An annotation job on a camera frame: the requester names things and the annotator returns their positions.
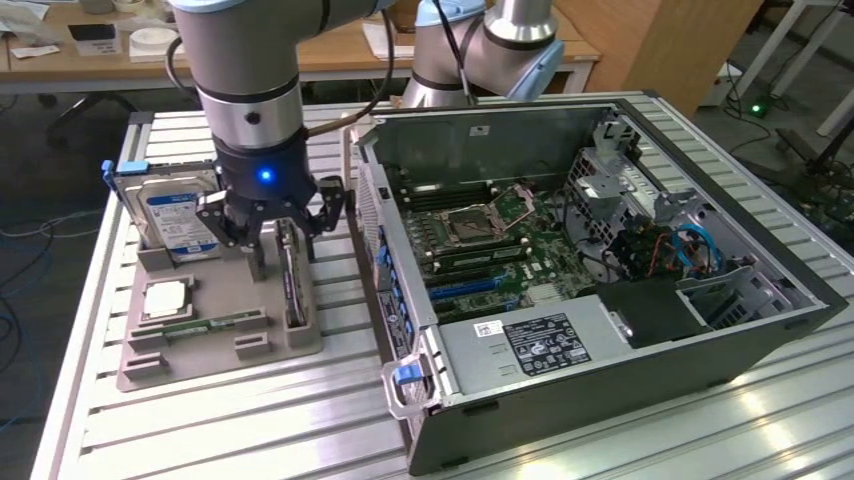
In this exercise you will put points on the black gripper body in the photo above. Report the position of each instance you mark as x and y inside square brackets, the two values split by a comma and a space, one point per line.
[268, 165]

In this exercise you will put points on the green graphics card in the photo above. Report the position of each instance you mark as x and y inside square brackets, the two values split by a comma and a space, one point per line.
[294, 290]

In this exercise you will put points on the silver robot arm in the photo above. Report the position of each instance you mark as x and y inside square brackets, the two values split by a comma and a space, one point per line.
[248, 60]

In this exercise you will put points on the hard disk blue caddy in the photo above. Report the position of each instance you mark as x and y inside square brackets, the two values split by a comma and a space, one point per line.
[167, 235]

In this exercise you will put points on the grey parts rack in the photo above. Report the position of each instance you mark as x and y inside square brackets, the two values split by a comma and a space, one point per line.
[221, 300]

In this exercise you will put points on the silver CPU chip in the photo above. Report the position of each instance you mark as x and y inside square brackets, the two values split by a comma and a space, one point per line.
[166, 299]

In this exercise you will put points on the green RAM stick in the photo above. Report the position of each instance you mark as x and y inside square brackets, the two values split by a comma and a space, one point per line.
[194, 327]

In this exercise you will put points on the black RAM stick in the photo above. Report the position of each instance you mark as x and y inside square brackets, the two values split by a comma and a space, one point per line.
[481, 257]

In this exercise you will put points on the long blue expansion slot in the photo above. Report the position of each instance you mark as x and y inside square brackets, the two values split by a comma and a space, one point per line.
[468, 288]

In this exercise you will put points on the metal socket cover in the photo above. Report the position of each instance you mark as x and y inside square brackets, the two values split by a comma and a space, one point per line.
[525, 188]

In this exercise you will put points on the white round container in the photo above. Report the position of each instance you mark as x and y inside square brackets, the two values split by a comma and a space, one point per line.
[150, 47]

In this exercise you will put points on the stack of white papers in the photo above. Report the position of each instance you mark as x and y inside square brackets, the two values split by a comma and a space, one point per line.
[401, 50]

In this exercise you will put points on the black office chair base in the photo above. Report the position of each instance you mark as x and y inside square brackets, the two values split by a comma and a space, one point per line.
[74, 112]

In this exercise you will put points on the green motherboard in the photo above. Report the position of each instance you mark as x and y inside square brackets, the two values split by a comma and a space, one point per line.
[544, 250]

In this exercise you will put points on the cardboard box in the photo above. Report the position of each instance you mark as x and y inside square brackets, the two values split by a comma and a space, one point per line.
[404, 25]

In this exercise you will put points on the wooden desk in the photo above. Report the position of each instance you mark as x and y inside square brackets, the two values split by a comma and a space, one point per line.
[67, 70]

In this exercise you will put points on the white box black lid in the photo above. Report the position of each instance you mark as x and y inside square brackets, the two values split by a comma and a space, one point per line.
[94, 42]

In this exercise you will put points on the blue case latch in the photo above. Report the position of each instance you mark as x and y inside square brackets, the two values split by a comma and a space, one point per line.
[409, 376]

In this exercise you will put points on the silver chipset heatsink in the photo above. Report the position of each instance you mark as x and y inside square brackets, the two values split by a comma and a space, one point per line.
[548, 295]

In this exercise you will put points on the white tape roll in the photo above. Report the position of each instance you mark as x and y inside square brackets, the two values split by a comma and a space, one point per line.
[129, 5]

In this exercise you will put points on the grey power supply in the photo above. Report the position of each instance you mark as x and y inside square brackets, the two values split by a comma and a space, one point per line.
[481, 360]

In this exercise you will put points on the metal disk bay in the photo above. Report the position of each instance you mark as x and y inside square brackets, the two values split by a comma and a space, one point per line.
[601, 190]

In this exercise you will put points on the grey cup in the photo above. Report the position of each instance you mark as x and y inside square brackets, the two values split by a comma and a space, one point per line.
[98, 6]

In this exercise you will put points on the white paper card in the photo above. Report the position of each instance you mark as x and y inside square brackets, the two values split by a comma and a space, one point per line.
[34, 51]

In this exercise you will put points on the clear plastic bag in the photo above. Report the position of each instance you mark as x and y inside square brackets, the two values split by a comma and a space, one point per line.
[21, 22]

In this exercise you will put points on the black plastic air shroud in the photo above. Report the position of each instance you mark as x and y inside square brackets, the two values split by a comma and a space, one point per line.
[655, 310]

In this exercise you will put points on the wooden cabinet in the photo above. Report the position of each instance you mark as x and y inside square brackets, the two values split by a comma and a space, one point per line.
[668, 50]

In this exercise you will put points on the black open PC case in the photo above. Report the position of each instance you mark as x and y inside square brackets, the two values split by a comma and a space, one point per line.
[635, 400]

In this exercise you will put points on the black box green light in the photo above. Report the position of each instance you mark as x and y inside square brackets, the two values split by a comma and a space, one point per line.
[757, 108]

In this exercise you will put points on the black metal stand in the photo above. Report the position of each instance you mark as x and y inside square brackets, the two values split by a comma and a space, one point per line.
[821, 165]

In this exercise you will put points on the grey sheet metal bracket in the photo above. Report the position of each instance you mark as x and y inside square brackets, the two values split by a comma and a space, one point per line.
[728, 295]

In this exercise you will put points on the white desk frame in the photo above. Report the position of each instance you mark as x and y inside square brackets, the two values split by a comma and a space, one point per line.
[789, 45]

